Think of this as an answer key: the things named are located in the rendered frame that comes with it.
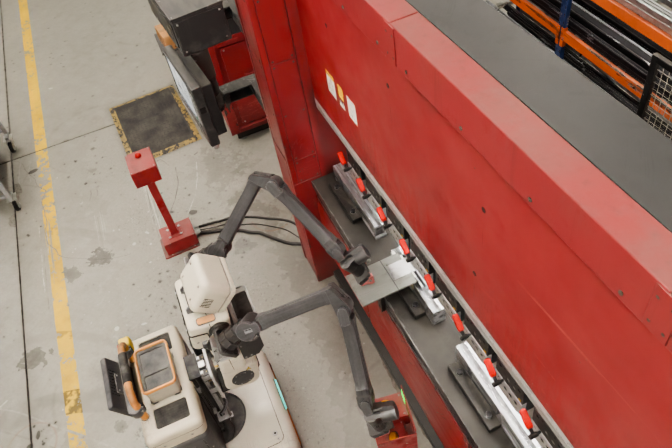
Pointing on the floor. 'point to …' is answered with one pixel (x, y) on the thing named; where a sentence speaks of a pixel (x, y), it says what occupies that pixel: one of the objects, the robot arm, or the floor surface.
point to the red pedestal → (183, 231)
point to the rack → (570, 9)
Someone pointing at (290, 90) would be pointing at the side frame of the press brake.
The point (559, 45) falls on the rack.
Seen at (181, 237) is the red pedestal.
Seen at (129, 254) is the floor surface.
